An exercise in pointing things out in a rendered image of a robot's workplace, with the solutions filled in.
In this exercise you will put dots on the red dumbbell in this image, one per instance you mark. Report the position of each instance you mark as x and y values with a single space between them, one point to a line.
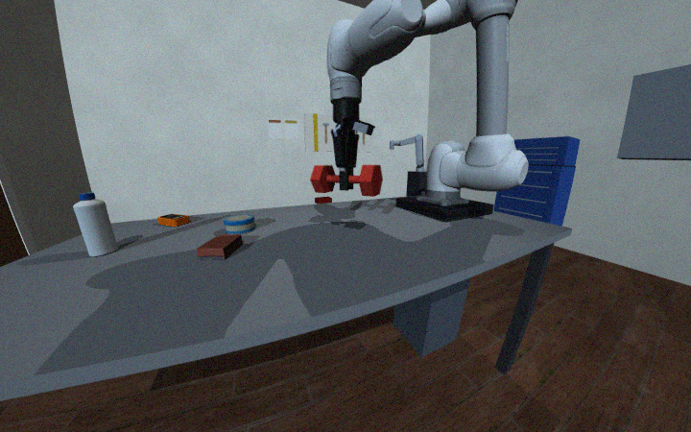
370 180

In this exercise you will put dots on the reddish-brown rectangular block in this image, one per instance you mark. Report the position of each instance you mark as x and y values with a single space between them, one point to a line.
220 247

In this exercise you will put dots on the orange digital multimeter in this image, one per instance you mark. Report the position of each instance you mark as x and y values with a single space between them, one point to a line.
173 220

